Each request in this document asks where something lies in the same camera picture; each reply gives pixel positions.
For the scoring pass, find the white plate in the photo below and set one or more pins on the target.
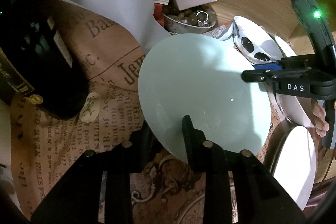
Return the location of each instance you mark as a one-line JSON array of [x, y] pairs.
[[295, 164]]

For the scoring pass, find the dark purple plate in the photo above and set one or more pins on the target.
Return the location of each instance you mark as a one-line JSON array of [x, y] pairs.
[[275, 143]]

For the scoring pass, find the right hand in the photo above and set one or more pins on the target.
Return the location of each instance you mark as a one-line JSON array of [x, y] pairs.
[[321, 125]]

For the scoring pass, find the white bowl with dark spots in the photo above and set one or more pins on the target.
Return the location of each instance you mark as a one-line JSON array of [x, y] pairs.
[[254, 42]]

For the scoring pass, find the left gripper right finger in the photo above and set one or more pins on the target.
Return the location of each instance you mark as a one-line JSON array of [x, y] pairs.
[[259, 197]]

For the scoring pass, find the mint green plate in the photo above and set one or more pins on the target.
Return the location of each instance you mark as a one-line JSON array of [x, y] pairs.
[[200, 77]]

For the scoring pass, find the vintage newspaper print mat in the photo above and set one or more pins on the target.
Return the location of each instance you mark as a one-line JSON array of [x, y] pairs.
[[43, 148]]

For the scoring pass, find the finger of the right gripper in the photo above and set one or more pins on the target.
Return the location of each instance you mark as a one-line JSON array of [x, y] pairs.
[[275, 66], [267, 76]]

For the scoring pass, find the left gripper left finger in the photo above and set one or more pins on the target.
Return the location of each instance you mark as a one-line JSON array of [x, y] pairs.
[[75, 198]]

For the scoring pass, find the dark wine bottle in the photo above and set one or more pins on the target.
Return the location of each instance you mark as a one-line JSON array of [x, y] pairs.
[[35, 62]]

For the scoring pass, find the small bowl of trinkets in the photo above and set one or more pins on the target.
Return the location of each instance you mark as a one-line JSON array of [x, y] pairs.
[[195, 20]]

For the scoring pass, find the pinkish grey bowl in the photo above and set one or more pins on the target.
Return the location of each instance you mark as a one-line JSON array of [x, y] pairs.
[[295, 110]]

